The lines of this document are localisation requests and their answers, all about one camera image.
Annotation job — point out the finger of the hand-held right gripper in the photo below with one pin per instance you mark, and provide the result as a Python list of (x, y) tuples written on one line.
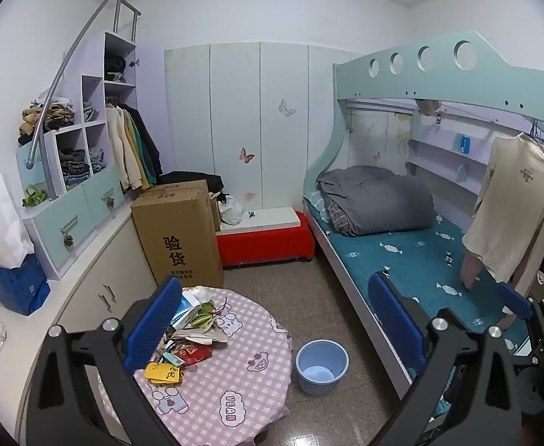
[(513, 299)]

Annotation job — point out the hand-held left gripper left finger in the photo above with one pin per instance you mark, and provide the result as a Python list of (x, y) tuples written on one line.
[(153, 320)]

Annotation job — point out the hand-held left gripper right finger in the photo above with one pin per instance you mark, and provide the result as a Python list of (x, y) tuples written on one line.
[(395, 320)]

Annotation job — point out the green vegetable scraps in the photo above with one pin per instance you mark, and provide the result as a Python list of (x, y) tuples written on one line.
[(202, 319)]

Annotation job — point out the yellow packet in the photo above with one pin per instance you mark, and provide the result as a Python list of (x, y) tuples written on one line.
[(162, 372)]

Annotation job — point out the white tissue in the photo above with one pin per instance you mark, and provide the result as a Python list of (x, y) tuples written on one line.
[(203, 293)]

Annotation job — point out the blue plastic bucket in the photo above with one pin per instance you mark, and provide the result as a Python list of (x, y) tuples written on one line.
[(309, 383)]

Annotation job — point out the pink garment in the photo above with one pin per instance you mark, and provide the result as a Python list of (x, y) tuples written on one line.
[(469, 269)]

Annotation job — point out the low white cabinet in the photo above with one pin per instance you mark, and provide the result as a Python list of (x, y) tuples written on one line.
[(90, 265)]

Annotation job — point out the cream long-sleeve shirt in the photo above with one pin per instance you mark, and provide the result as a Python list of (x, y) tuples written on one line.
[(518, 204)]

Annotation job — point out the round table, pink checked cloth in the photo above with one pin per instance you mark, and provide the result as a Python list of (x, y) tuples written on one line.
[(234, 371)]

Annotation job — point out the large cardboard box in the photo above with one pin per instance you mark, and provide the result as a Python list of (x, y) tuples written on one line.
[(179, 227)]

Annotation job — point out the grey duvet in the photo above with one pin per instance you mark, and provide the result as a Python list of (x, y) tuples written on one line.
[(383, 199)]

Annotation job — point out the lilac and teal stair cabinet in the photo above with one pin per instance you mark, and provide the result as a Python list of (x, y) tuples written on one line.
[(95, 204)]

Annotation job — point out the red bench with white top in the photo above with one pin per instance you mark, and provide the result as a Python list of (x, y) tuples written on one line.
[(262, 246)]

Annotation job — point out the white plastic bag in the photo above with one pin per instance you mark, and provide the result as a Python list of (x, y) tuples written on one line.
[(230, 211)]

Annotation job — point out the checked pillow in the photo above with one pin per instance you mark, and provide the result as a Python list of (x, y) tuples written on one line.
[(318, 206)]

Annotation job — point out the blue plastic bag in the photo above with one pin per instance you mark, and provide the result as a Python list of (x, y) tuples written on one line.
[(16, 288)]

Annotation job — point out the black cloth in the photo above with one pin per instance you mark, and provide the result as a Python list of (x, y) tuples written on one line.
[(193, 177)]

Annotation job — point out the yellow hanging garment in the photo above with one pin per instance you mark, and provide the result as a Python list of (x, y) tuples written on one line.
[(137, 169)]

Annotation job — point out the green hanging garment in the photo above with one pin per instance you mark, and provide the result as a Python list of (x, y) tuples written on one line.
[(143, 165)]

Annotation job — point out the small blue box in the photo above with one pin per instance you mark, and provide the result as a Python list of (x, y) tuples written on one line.
[(464, 144)]

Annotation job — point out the cream hanging jacket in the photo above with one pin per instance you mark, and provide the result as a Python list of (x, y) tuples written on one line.
[(118, 153)]

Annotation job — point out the green plant ornament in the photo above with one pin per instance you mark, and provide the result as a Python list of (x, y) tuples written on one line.
[(34, 197)]

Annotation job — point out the black hanging coat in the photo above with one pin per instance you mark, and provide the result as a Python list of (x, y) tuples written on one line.
[(150, 148)]

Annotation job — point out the folded dark jeans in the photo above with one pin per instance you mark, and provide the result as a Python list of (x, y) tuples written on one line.
[(74, 167)]

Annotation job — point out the pink butterfly sticker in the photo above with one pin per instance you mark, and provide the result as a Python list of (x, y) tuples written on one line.
[(246, 155)]

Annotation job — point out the white wardrobe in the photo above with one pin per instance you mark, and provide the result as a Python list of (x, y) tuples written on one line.
[(234, 125)]

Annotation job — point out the beige cloth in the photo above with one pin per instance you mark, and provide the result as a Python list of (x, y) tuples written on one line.
[(427, 106)]

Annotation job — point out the pile of folded clothes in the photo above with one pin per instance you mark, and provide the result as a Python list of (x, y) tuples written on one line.
[(58, 114)]

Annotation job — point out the white butterfly sticker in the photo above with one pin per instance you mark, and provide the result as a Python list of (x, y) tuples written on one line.
[(286, 108)]

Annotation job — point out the folded black clothes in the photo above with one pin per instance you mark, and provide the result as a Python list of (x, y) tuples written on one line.
[(115, 67)]

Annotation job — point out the metal handrail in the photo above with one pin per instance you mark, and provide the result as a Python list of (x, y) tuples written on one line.
[(62, 62)]

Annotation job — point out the teal bunk bed frame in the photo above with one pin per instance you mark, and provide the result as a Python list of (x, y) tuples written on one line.
[(439, 79)]

